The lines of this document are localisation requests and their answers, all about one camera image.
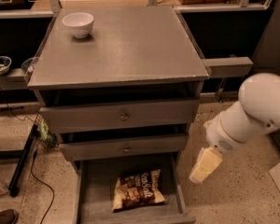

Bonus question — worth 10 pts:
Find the grey top drawer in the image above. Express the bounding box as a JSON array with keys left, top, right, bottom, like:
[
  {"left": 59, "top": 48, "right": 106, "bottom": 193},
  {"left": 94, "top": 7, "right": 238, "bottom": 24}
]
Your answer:
[{"left": 40, "top": 99, "right": 199, "bottom": 133}]

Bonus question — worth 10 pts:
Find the brown shoe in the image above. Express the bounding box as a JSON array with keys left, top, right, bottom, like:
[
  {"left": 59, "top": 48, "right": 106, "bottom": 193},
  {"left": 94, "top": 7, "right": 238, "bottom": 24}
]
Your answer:
[{"left": 0, "top": 209, "right": 18, "bottom": 224}]

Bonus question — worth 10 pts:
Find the green wire basket item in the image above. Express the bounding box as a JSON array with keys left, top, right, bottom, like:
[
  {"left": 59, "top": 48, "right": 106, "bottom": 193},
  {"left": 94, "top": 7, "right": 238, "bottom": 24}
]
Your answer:
[{"left": 35, "top": 114, "right": 58, "bottom": 148}]

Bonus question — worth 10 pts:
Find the crumpled floor wrapper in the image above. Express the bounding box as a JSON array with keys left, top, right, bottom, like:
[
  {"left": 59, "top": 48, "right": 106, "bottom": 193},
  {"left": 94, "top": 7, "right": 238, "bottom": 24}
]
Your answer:
[{"left": 0, "top": 179, "right": 10, "bottom": 196}]

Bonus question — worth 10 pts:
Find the clear glass jar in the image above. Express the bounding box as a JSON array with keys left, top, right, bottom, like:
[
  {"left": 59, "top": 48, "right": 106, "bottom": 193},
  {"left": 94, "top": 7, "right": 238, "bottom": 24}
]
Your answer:
[{"left": 21, "top": 57, "right": 38, "bottom": 73}]

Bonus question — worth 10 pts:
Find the grey middle drawer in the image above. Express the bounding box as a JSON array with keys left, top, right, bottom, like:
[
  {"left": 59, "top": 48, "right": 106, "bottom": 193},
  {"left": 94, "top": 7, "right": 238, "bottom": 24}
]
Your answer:
[{"left": 60, "top": 134, "right": 189, "bottom": 161}]

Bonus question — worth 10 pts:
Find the blue patterned bowl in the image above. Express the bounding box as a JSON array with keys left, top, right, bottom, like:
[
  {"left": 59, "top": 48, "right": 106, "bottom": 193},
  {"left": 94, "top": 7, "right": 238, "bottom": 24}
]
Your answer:
[{"left": 0, "top": 56, "right": 12, "bottom": 76}]

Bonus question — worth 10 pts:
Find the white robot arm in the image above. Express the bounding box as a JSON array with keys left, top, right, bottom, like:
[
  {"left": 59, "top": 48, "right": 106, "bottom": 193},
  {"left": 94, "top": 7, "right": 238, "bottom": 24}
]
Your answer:
[{"left": 189, "top": 73, "right": 280, "bottom": 183}]

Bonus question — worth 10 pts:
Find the dark cabinet on right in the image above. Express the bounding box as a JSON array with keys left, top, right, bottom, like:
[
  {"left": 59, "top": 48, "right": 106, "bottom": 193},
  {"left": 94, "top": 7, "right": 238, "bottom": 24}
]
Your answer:
[{"left": 239, "top": 0, "right": 280, "bottom": 157}]

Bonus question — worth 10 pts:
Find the grey drawer cabinet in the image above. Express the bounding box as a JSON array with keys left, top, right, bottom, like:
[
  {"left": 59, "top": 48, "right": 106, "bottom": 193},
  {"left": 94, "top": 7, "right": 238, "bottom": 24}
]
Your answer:
[{"left": 28, "top": 7, "right": 208, "bottom": 215}]

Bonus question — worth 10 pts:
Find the white ceramic bowl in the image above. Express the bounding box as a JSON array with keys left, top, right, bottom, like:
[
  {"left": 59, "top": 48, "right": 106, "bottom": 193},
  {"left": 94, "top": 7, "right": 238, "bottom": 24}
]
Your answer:
[{"left": 62, "top": 12, "right": 94, "bottom": 38}]

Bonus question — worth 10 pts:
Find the black floor cable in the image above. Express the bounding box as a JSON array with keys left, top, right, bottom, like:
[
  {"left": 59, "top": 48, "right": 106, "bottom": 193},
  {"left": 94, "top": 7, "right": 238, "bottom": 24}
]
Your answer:
[{"left": 0, "top": 77, "right": 56, "bottom": 224}]

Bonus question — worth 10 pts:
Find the grey open bottom drawer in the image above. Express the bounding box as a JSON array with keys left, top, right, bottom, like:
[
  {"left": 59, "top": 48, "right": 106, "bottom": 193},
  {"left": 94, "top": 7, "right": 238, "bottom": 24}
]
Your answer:
[{"left": 73, "top": 154, "right": 196, "bottom": 224}]

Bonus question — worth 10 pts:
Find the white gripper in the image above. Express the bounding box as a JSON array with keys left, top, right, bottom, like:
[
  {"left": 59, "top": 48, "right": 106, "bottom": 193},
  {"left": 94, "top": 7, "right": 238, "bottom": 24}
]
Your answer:
[{"left": 189, "top": 114, "right": 240, "bottom": 183}]

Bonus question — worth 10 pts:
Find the grey side shelf block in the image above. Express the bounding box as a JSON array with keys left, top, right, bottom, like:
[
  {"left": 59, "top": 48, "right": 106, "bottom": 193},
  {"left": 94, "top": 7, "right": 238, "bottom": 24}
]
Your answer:
[{"left": 202, "top": 57, "right": 253, "bottom": 78}]

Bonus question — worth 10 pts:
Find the black metal stand leg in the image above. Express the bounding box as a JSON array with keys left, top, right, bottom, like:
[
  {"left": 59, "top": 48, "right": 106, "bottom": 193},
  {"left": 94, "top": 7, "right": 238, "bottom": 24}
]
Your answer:
[{"left": 8, "top": 124, "right": 37, "bottom": 197}]

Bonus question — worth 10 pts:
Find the brown chip bag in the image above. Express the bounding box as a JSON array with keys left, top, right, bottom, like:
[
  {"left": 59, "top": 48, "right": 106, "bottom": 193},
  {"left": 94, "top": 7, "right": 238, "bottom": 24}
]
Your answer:
[{"left": 112, "top": 169, "right": 165, "bottom": 211}]

